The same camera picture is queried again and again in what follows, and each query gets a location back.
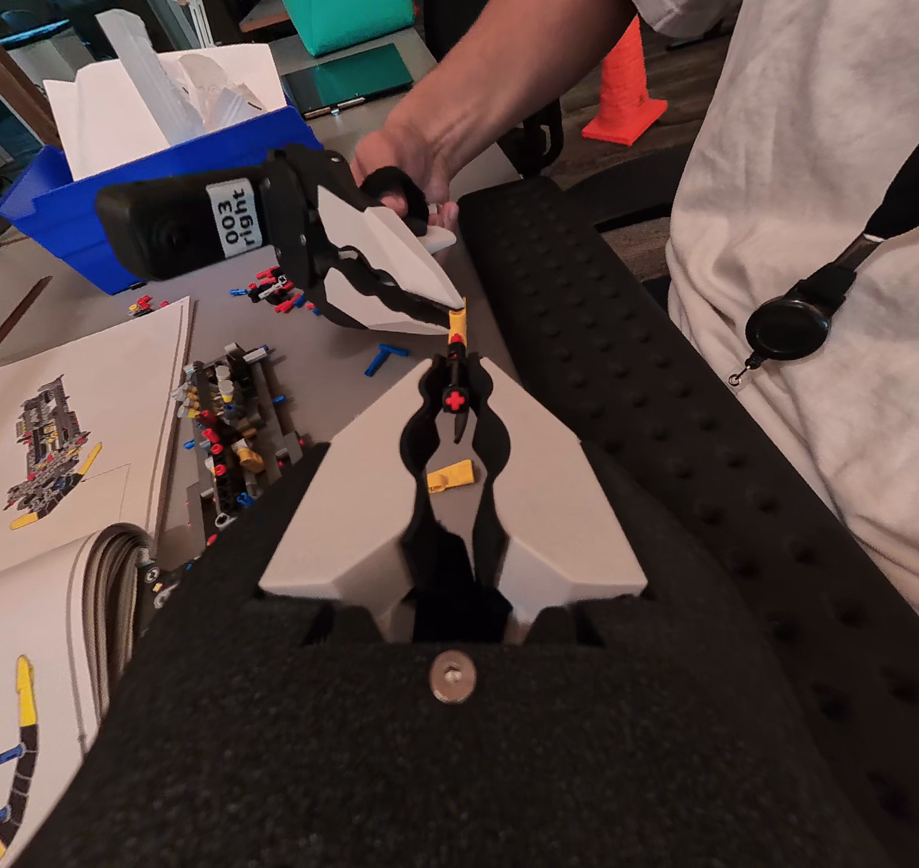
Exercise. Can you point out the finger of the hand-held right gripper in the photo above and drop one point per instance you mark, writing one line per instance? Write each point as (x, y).
(359, 301)
(388, 243)

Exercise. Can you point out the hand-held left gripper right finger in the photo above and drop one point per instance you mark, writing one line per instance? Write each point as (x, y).
(567, 516)

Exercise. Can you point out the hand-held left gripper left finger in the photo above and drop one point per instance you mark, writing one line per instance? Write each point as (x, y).
(337, 516)

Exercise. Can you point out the lego car chassis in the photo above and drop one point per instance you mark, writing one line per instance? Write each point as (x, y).
(230, 416)

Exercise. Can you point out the white instruction booklet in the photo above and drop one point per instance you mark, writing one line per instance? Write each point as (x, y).
(108, 380)

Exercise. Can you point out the person's right forearm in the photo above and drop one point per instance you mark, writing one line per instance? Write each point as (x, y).
(517, 35)

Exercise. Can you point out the person's right hand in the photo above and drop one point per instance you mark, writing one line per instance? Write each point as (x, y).
(409, 150)

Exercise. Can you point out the blue plastic bin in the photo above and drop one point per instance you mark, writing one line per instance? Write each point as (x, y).
(72, 215)

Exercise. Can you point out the white foam sheets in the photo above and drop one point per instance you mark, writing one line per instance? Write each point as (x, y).
(108, 129)

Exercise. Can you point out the orange traffic cone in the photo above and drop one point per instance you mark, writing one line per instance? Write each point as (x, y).
(624, 93)

